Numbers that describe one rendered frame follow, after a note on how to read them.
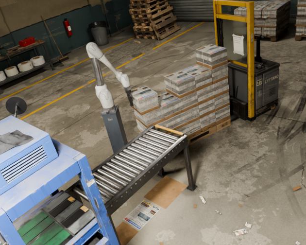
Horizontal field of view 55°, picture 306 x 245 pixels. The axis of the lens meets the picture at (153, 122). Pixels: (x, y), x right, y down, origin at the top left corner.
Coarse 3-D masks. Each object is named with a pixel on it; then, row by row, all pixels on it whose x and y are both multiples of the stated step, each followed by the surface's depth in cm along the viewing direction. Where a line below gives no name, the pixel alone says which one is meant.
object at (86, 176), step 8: (80, 152) 210; (80, 160) 204; (80, 168) 206; (88, 168) 211; (80, 176) 215; (88, 176) 213; (88, 184) 214; (96, 184) 220; (88, 192) 220; (96, 192) 222; (88, 200) 228; (96, 200) 224; (96, 208) 226; (104, 208) 233; (96, 216) 236; (104, 216) 235; (104, 224) 237; (104, 232) 243; (112, 232) 247; (112, 240) 249
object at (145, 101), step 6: (150, 90) 395; (138, 96) 386; (144, 96) 383; (150, 96) 382; (156, 96) 387; (138, 102) 378; (144, 102) 382; (150, 102) 387; (156, 102) 392; (138, 108) 386; (144, 108) 387; (150, 108) 391
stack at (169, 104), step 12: (168, 96) 423; (192, 96) 419; (204, 96) 430; (168, 108) 407; (180, 108) 417; (192, 108) 427; (204, 108) 440; (144, 120) 399; (156, 120) 404; (168, 120) 414; (180, 120) 425; (204, 120) 448; (192, 132) 446; (204, 132) 458
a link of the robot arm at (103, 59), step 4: (104, 56) 351; (100, 60) 353; (104, 60) 353; (108, 60) 358; (108, 64) 358; (112, 68) 368; (116, 72) 381; (120, 72) 386; (116, 76) 387; (120, 76) 384
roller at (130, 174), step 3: (108, 162) 319; (108, 165) 318; (111, 165) 315; (114, 165) 313; (114, 168) 311; (117, 168) 309; (120, 168) 307; (120, 171) 305; (123, 171) 303; (126, 171) 301; (126, 174) 299; (129, 174) 297; (132, 174) 296; (132, 177) 294
